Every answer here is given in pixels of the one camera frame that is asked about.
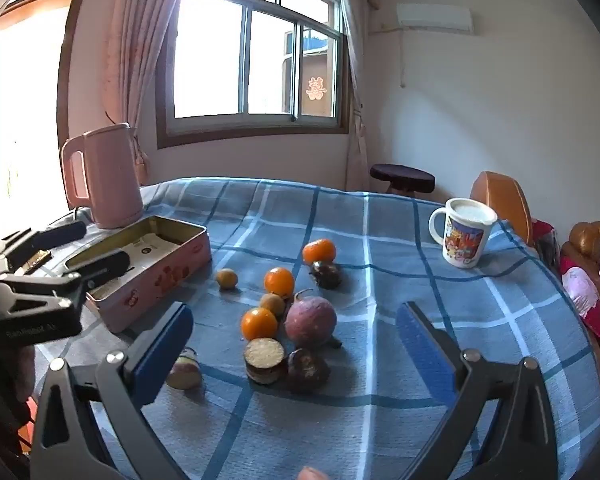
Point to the sliding glass window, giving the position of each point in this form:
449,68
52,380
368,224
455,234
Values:
210,60

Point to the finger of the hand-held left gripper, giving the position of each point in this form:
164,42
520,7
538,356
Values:
105,265
65,233

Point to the cut passion fruit half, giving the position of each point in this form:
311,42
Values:
264,360

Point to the small brown longan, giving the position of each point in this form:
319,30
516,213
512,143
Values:
272,304
226,278

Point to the orange mandarin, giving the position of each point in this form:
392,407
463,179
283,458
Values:
259,323
279,281
319,251

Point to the pink tin box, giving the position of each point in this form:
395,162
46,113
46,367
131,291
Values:
180,270

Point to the large pink passion fruit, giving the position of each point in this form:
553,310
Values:
311,321

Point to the white air conditioner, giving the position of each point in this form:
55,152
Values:
435,17

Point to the red cloth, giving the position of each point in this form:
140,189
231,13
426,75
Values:
542,235

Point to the pink floral cloth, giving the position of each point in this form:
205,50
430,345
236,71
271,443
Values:
582,292

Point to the cut pink fruit piece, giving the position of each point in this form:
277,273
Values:
187,375

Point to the white wall pipe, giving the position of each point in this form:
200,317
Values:
402,60

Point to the brown leather sofa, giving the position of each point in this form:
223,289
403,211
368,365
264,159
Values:
587,235

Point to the person's right hand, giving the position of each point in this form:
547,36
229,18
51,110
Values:
313,474

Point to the pink electric kettle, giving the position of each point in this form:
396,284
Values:
112,180

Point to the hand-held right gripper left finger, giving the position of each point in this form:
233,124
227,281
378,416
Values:
160,355

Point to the pink curtain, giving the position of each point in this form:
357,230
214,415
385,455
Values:
135,35
355,85

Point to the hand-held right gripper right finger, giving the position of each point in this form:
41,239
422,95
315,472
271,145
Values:
425,355

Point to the dark round stool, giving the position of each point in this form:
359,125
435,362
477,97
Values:
402,174

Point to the red window sticker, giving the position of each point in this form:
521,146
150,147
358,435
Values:
315,89

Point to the white printed paper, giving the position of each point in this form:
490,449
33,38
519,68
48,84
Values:
140,246

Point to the blue plaid tablecloth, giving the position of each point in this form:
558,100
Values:
380,270

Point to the white cartoon mug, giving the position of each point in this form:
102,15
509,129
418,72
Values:
467,240

